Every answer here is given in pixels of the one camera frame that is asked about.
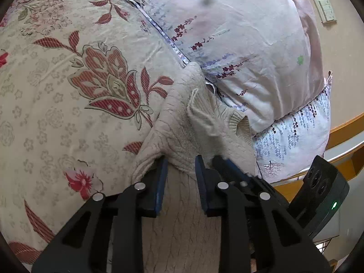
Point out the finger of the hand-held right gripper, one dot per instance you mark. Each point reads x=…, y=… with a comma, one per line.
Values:
x=237, y=167

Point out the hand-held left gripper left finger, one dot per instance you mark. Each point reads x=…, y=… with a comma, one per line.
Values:
x=158, y=189

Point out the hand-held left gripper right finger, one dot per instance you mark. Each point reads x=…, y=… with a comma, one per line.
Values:
x=201, y=186

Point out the pale floral pillow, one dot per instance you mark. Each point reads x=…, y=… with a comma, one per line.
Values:
x=298, y=133
x=241, y=34

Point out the wooden headboard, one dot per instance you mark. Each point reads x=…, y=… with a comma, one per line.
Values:
x=349, y=125

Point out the red floral cream bedspread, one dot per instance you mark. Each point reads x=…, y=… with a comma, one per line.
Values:
x=57, y=119

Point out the white light switch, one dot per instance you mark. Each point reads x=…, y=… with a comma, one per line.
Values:
x=325, y=10

